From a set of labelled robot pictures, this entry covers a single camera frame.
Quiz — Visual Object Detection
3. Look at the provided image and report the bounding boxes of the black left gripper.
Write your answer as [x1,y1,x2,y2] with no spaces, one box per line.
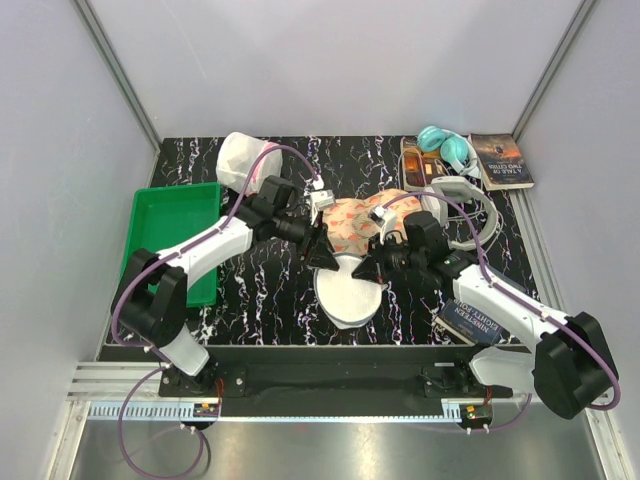
[273,208,339,270]

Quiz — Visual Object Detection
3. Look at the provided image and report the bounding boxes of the pink-trimmed round mesh laundry bag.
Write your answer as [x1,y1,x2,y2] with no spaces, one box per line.
[216,132,283,195]

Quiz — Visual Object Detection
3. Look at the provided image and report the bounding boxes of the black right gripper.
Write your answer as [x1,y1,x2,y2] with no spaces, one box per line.
[353,231,426,285]

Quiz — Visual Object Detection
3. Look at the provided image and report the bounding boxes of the aluminium frame rail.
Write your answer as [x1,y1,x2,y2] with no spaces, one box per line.
[59,361,612,426]

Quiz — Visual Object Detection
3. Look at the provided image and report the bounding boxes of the orange dark paperback book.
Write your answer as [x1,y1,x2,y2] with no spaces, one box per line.
[399,137,449,191]

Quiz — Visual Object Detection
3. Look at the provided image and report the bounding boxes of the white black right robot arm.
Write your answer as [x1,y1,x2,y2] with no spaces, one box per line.
[352,206,621,419]

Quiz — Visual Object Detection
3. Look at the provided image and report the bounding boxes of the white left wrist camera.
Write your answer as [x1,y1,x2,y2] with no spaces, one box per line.
[308,189,335,224]

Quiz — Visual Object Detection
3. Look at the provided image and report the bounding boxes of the green plastic tray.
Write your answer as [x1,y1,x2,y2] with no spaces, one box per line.
[118,182,223,309]

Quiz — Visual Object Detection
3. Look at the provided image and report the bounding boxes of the grey white wired headset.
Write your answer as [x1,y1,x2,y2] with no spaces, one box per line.
[420,176,501,246]

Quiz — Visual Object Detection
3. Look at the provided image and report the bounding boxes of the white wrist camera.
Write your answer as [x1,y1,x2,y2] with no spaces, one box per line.
[308,189,335,224]
[369,205,397,244]

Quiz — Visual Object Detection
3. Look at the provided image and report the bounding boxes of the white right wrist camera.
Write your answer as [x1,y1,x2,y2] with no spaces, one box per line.
[369,205,397,244]

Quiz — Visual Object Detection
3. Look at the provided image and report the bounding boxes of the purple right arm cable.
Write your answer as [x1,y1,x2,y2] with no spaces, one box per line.
[384,191,624,434]

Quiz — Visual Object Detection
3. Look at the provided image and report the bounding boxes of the Nineteen Eighty-Four blue book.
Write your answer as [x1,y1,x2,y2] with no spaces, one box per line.
[432,299,509,346]

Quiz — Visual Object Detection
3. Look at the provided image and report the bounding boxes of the teal white headphones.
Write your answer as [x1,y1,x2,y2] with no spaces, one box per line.
[417,126,481,179]

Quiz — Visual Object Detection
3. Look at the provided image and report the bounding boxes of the Tale of Two Cities book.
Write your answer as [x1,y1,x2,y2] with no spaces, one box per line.
[469,134,535,191]

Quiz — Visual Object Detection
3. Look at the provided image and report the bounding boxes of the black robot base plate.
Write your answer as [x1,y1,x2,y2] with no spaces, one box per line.
[159,346,512,420]

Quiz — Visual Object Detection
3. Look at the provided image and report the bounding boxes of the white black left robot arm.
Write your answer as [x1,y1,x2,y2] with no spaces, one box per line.
[111,176,339,396]

